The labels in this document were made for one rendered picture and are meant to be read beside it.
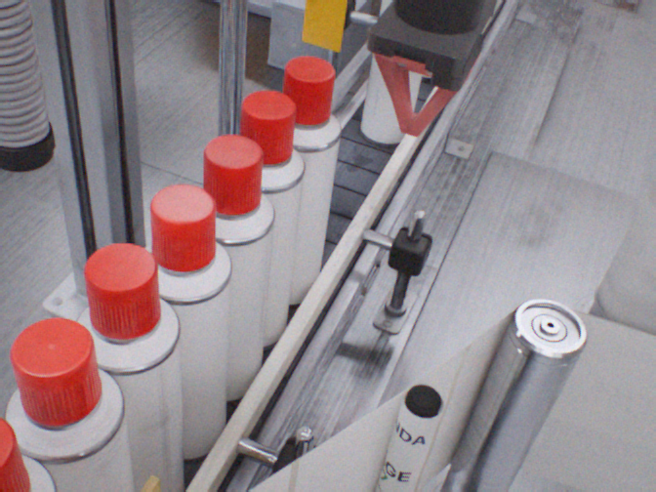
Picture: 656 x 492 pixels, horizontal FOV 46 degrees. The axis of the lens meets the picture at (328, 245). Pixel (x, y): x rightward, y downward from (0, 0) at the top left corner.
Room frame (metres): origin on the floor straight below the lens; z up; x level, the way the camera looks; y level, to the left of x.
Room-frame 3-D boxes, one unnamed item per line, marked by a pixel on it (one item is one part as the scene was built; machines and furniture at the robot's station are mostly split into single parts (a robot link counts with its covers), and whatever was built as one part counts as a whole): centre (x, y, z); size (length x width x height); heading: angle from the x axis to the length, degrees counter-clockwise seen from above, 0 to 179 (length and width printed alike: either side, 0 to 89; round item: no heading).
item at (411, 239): (0.48, -0.07, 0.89); 0.03 x 0.03 x 0.12; 74
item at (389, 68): (0.51, -0.05, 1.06); 0.07 x 0.07 x 0.09; 74
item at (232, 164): (0.34, 0.06, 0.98); 0.05 x 0.05 x 0.20
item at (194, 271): (0.29, 0.08, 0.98); 0.05 x 0.05 x 0.20
